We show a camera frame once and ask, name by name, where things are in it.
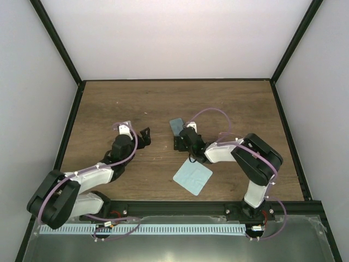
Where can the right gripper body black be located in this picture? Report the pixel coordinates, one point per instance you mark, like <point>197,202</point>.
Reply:
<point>190,148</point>

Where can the pink sunglasses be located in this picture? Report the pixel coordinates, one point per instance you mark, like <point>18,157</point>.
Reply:
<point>225,134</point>

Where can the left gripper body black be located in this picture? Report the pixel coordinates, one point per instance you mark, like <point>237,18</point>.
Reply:
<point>140,144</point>

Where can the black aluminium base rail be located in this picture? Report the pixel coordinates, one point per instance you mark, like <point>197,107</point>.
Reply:
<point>232,210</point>

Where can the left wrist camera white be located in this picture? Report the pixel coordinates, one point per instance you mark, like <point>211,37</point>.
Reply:
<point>124,129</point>

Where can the black frame post right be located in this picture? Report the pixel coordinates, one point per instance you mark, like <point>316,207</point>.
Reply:
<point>298,35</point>

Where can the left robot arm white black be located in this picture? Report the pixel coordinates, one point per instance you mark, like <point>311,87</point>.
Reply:
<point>65,195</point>

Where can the blue-grey glasses case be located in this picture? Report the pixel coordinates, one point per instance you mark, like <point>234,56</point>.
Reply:
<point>176,126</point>

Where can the black frame post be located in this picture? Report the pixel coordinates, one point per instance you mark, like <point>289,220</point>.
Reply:
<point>53,34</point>
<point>298,35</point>

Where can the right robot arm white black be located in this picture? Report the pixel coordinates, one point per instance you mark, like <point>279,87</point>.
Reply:
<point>259,161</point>

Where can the light blue cleaning cloth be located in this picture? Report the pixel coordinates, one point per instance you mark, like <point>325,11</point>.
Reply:
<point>192,176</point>

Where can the black frame post left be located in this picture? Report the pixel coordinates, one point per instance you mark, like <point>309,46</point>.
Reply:
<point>53,34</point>

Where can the light blue slotted strip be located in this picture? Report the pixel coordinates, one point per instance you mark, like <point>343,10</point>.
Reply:
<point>148,229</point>

